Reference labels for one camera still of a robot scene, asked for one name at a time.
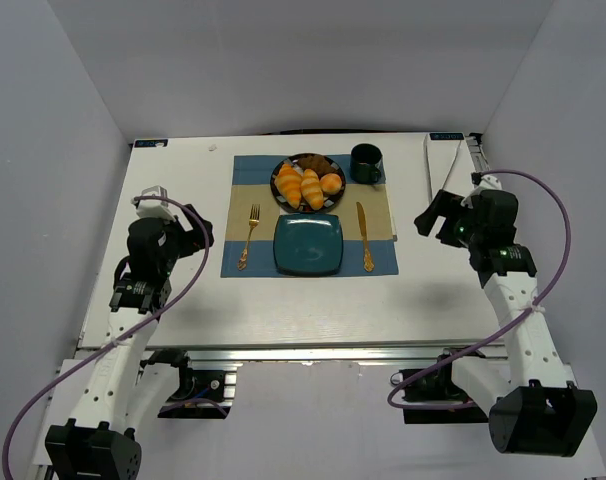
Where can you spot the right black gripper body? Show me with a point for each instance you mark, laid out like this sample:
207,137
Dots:
441,220

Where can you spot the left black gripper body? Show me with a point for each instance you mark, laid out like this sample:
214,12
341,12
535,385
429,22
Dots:
193,232

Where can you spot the striped orange bread roll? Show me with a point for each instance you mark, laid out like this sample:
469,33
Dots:
288,183

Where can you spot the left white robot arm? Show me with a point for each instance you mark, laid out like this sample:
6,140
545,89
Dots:
100,439

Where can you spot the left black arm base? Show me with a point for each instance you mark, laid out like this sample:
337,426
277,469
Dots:
204,392

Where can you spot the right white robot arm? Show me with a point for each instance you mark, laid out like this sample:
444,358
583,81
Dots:
537,410

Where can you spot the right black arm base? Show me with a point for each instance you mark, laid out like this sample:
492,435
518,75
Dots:
437,387

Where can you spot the brown chocolate bread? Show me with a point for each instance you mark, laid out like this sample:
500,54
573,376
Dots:
318,163

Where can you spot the left blue corner label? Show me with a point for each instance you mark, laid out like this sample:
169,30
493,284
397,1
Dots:
150,143

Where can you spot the blue corner label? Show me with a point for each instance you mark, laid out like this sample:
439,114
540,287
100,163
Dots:
446,136
150,143

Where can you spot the gold fork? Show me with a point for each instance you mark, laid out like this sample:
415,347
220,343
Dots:
253,222

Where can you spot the right blue corner label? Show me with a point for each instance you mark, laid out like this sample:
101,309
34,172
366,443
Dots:
446,136

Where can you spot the blue and beige placemat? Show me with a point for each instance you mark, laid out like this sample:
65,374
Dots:
251,185

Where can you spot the gold knife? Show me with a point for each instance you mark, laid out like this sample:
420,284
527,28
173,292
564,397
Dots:
368,262

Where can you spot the dark green mug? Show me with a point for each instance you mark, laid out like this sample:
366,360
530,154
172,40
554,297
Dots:
365,164

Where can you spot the teal square plate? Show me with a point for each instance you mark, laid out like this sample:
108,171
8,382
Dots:
308,245

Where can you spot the dark patterned round plate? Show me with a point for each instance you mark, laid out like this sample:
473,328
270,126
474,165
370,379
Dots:
329,201

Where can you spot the round orange bun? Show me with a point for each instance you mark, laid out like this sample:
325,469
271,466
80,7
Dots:
331,184

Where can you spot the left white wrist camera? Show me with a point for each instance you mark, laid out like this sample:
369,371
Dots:
151,207

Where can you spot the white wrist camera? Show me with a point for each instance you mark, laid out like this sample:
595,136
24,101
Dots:
151,207
481,181

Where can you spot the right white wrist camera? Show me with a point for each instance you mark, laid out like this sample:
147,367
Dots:
481,181

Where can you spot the aluminium table frame rail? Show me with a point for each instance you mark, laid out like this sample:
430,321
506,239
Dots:
421,354

